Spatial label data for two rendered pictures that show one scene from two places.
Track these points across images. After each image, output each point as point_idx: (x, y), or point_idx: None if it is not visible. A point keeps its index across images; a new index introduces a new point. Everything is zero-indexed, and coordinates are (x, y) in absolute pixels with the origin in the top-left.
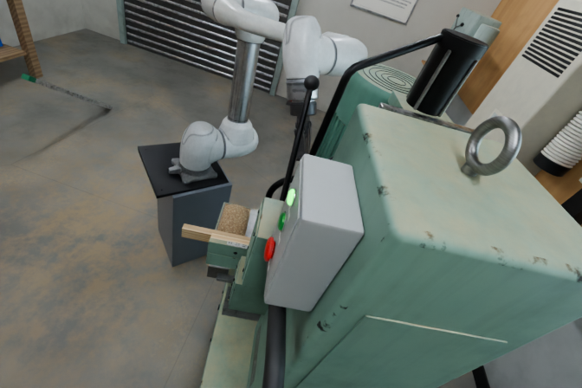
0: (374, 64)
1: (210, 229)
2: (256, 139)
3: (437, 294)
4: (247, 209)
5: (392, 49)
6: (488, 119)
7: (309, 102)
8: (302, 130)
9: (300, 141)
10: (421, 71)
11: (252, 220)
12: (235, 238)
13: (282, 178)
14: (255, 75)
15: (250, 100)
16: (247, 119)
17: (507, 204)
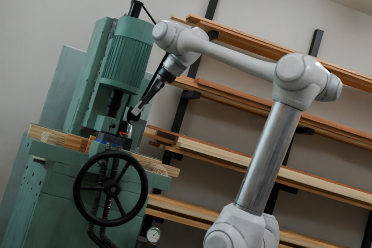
0: (153, 21)
1: (164, 164)
2: (210, 228)
3: None
4: (153, 172)
5: (151, 16)
6: (127, 15)
7: (163, 57)
8: (157, 68)
9: (154, 73)
10: (139, 15)
11: (144, 169)
12: (148, 157)
13: (143, 168)
14: (259, 140)
15: (246, 174)
16: (235, 200)
17: None
